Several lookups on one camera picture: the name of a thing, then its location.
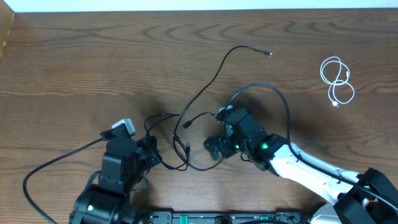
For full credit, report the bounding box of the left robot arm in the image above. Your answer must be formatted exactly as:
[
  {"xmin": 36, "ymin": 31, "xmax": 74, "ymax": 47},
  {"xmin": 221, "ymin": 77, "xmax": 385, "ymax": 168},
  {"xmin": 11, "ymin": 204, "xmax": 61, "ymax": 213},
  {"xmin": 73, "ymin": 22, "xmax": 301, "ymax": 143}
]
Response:
[{"xmin": 69, "ymin": 128, "xmax": 161, "ymax": 224}]

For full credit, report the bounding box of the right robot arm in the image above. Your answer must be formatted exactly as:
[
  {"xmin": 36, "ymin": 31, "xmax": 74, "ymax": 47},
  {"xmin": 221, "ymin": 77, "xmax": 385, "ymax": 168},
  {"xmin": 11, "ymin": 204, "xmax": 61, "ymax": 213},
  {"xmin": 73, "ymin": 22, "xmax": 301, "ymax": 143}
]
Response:
[{"xmin": 203, "ymin": 106, "xmax": 397, "ymax": 223}]

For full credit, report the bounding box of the cardboard panel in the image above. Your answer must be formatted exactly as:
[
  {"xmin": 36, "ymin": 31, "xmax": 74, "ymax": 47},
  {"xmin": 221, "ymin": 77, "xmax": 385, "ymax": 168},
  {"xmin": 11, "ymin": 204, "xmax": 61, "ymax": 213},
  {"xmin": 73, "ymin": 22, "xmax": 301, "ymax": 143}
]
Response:
[{"xmin": 0, "ymin": 0, "xmax": 15, "ymax": 57}]

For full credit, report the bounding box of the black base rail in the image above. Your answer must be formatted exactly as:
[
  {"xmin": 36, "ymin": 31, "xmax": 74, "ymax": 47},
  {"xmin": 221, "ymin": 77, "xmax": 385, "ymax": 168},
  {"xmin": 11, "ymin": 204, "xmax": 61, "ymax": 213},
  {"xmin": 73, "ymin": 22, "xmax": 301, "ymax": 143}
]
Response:
[{"xmin": 147, "ymin": 211, "xmax": 308, "ymax": 224}]

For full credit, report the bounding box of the green clamp handle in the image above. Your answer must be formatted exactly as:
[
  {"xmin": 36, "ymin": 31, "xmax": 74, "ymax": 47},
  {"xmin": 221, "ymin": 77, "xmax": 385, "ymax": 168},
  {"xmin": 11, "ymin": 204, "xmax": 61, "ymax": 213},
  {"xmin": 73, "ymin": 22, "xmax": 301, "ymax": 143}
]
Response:
[{"xmin": 180, "ymin": 215, "xmax": 189, "ymax": 224}]

